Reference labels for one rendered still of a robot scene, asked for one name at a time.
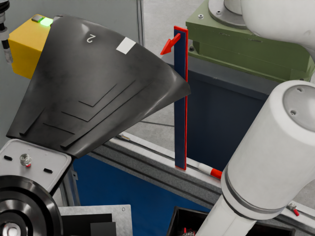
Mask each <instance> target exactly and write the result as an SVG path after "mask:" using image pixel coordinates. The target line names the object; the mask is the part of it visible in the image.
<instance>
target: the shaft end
mask: <svg viewBox="0 0 315 236"><path fill-rule="evenodd" d="M1 234H2V236H21V228H20V227H19V225H18V224H16V223H14V222H10V223H7V224H6V225H5V226H4V227H3V229H2V232H1Z"/></svg>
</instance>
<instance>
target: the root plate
mask: <svg viewBox="0 0 315 236"><path fill-rule="evenodd" d="M22 154H28V155H29V156H30V157H31V159H32V161H31V163H30V164H31V165H30V166H29V167H26V166H23V165H21V163H20V156H21V155H22ZM5 155H6V156H9V157H11V158H12V160H8V159H5V158H4V156H5ZM70 163H71V156H69V155H67V154H65V153H62V152H59V151H55V150H52V149H49V148H46V147H42V146H39V145H36V144H32V143H29V142H26V141H23V140H19V139H10V140H9V141H8V142H7V143H6V144H5V145H4V147H3V148H2V149H1V150H0V175H18V176H22V177H26V178H29V179H31V180H33V181H35V182H37V183H38V184H40V185H41V186H42V187H44V188H45V189H46V190H47V191H48V192H49V193H50V192H51V190H52V189H53V187H54V186H55V185H56V183H57V182H58V180H59V179H60V177H61V176H62V174H63V173H64V171H65V170H66V169H67V167H68V166H69V164H70ZM44 168H46V169H49V170H52V174H51V173H48V172H45V171H44Z"/></svg>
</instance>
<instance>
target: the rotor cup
mask: <svg viewBox="0 0 315 236"><path fill-rule="evenodd" d="M10 222H14V223H16V224H18V225H19V227H20V228H21V236H63V224H62V218H61V214H60V211H59V209H58V206H57V204H56V202H55V201H54V199H53V198H52V196H51V195H50V193H49V192H48V191H47V190H46V189H45V188H44V187H42V186H41V185H40V184H38V183H37V182H35V181H33V180H31V179H29V178H26V177H22V176H18V175H0V236H2V234H1V232H2V229H3V227H4V226H5V225H6V224H7V223H10Z"/></svg>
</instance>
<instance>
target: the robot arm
mask: <svg viewBox="0 0 315 236"><path fill-rule="evenodd" d="M208 7H209V13H210V15H211V16H212V17H213V18H214V19H215V20H216V21H217V22H219V23H221V24H223V25H226V26H229V27H233V28H238V29H249V30H250V31H251V32H252V33H253V34H255V35H257V36H259V37H263V38H266V39H271V40H277V41H283V42H289V43H295V44H299V45H301V46H303V47H304V48H305V49H306V50H307V51H308V53H309V54H310V56H311V57H312V59H313V61H314V64H315V0H209V3H208ZM314 179H315V84H313V83H310V82H307V81H300V80H292V81H286V82H283V83H281V84H279V85H278V86H276V87H275V88H274V89H273V91H272V92H271V94H270V96H269V97H268V99H267V100H266V102H265V104H264V105H263V107H262V108H261V110H260V112H259V113H258V115H257V116H256V118H255V120H254V121H253V123H252V125H251V126H250V128H249V130H248V131H247V133H246V134H245V136H244V138H243V139H242V141H241V143H240V144H239V146H238V147H237V149H236V151H235V152H234V154H233V155H232V157H231V159H230V161H229V162H228V164H227V165H226V167H225V169H224V170H223V173H222V175H221V190H222V194H221V196H220V197H219V199H218V201H217V202H216V204H215V205H214V207H213V208H212V210H211V211H210V213H209V214H208V216H207V217H206V219H205V220H204V222H203V224H202V225H201V227H200V228H199V230H198V231H197V233H196V235H195V236H245V235H246V234H247V233H248V232H249V230H250V229H251V228H252V227H253V225H254V224H255V223H256V222H257V221H262V220H267V219H271V218H274V217H276V216H278V215H279V214H280V213H281V212H282V211H283V210H284V209H285V208H286V206H287V205H288V204H289V203H290V202H291V201H292V199H293V198H294V197H295V196H296V195H297V194H298V193H299V191H300V190H301V189H302V188H303V187H304V186H305V185H307V184H308V183H309V182H311V181H312V180H314Z"/></svg>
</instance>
